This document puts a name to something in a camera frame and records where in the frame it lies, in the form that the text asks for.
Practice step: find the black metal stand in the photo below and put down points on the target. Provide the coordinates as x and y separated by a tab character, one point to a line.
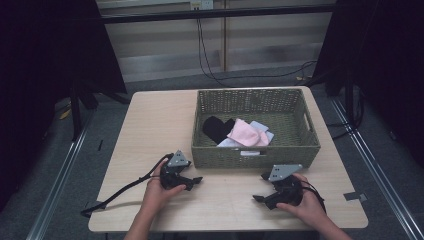
349	100
76	110

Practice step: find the grey tape piece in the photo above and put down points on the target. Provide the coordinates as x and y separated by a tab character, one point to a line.
355	196

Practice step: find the pink sock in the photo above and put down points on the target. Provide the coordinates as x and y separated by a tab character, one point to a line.
246	134

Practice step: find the black curtain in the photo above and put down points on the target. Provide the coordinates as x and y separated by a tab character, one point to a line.
383	66
50	66

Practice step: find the wall power socket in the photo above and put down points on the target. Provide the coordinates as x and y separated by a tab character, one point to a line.
201	4

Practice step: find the black horizontal bar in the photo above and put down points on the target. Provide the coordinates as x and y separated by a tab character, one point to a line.
216	13

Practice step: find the metal floor rail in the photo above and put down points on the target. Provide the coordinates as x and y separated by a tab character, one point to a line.
60	181
376	173

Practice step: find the person's left hand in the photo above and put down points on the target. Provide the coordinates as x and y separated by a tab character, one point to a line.
156	195

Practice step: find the yellow floor scrap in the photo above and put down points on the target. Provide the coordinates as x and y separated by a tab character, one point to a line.
65	113

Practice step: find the black sock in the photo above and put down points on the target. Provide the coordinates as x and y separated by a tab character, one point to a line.
216	128

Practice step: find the green woven basket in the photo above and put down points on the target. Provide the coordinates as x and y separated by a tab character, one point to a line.
293	146

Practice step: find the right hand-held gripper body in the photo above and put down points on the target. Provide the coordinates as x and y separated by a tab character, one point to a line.
286	190

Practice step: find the light blue sock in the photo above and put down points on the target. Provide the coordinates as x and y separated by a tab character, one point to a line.
260	126
227	143

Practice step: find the person's right hand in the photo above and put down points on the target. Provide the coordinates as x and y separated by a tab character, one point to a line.
308	206

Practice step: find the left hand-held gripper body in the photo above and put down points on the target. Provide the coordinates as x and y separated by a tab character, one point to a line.
171	175

